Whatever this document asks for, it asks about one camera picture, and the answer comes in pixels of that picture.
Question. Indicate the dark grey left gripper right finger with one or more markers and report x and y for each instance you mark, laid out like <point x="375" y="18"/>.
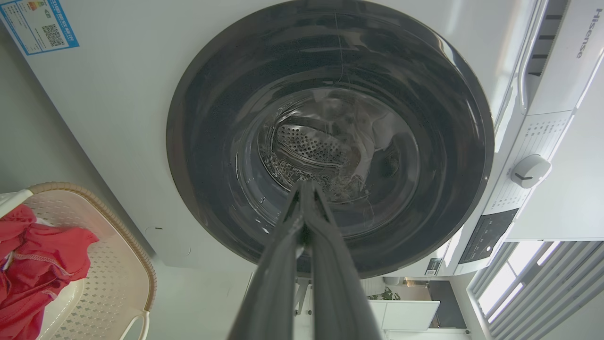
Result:
<point x="339" y="283"/>

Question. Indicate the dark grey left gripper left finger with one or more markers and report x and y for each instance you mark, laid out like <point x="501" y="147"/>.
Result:
<point x="273" y="274"/>

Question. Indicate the cream plastic laundry basket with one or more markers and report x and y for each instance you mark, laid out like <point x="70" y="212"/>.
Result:
<point x="122" y="269"/>

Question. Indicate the white low cabinet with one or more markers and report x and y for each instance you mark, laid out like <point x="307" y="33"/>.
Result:
<point x="406" y="314"/>

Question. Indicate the small black-white sticker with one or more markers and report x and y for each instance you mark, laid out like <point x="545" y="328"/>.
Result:
<point x="432" y="267"/>

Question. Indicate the white garment behind door glass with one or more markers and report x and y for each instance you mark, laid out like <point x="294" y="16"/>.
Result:
<point x="373" y="137"/>

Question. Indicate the black display panel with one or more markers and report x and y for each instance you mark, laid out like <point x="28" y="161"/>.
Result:
<point x="488" y="236"/>

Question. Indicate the round dark washing machine door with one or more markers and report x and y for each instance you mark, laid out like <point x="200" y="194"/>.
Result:
<point x="212" y="118"/>

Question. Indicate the grey window blinds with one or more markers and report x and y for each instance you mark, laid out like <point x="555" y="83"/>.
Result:
<point x="552" y="297"/>

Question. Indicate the white round control knob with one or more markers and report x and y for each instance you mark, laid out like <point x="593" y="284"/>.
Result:
<point x="531" y="171"/>

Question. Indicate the red garment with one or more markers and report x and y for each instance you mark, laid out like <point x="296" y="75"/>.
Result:
<point x="37" y="269"/>

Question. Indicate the white washing machine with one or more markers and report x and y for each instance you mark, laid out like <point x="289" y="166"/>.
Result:
<point x="108" y="104"/>

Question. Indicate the white detergent drawer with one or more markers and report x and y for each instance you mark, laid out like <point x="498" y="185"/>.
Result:
<point x="561" y="61"/>

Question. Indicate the blue energy label sticker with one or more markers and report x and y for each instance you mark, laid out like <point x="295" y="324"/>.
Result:
<point x="40" y="26"/>

